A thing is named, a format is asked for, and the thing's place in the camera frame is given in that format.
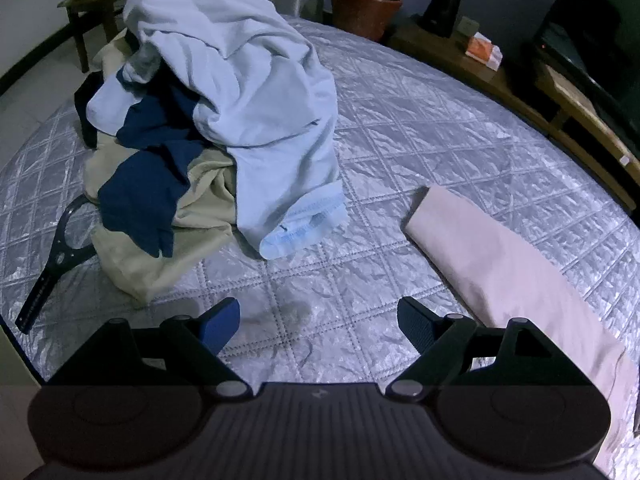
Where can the navy blue garment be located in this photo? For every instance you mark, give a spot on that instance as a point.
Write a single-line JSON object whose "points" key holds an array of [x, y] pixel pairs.
{"points": [[140, 199]]}

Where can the terracotta plant pot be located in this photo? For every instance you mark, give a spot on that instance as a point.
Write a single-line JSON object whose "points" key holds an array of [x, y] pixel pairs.
{"points": [[364, 18]]}

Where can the black speaker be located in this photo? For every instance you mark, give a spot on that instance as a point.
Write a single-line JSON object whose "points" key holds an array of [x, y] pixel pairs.
{"points": [[439, 17]]}

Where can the orange white box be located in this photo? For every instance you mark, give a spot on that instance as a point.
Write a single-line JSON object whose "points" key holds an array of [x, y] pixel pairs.
{"points": [[482, 50]]}

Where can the black television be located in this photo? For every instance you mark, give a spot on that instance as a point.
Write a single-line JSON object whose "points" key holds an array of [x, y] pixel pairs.
{"points": [[595, 43]]}

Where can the light blue sweatshirt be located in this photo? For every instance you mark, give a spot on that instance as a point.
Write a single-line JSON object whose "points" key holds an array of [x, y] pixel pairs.
{"points": [[261, 93]]}

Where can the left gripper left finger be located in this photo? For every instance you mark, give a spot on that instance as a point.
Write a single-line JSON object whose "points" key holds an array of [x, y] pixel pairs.
{"points": [[181, 351]]}

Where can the wooden tv bench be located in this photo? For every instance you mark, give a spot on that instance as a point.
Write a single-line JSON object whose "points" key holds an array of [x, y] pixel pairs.
{"points": [[549, 102]]}

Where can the black clothes hanger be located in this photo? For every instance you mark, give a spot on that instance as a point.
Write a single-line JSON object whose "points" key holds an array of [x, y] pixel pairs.
{"points": [[63, 257]]}

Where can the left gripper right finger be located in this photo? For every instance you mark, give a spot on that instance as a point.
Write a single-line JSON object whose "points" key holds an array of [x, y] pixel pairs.
{"points": [[454, 350]]}

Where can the pale green garment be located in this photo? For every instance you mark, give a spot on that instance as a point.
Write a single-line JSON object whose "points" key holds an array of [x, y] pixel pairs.
{"points": [[205, 214]]}

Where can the beige pink garment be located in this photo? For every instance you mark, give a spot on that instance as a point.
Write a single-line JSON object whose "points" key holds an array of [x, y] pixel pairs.
{"points": [[499, 276]]}

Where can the silver quilted bed cover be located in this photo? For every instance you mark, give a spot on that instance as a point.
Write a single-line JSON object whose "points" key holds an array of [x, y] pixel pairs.
{"points": [[328, 314]]}

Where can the dark wooden stool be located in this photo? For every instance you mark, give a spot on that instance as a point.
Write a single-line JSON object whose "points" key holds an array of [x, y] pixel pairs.
{"points": [[84, 15]]}

